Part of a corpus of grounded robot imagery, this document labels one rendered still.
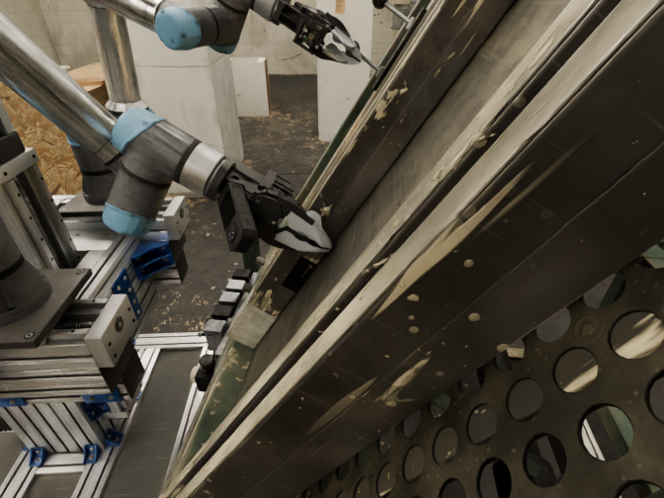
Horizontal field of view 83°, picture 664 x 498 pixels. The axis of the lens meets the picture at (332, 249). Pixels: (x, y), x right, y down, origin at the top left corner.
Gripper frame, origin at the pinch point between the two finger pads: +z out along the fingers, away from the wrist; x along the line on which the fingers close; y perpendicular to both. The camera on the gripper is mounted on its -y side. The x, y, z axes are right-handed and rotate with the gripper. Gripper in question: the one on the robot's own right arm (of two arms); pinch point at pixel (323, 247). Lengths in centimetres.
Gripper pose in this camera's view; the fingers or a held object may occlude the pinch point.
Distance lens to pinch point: 61.8
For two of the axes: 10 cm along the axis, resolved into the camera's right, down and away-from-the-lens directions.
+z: 8.5, 4.9, 1.9
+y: 1.4, -5.6, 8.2
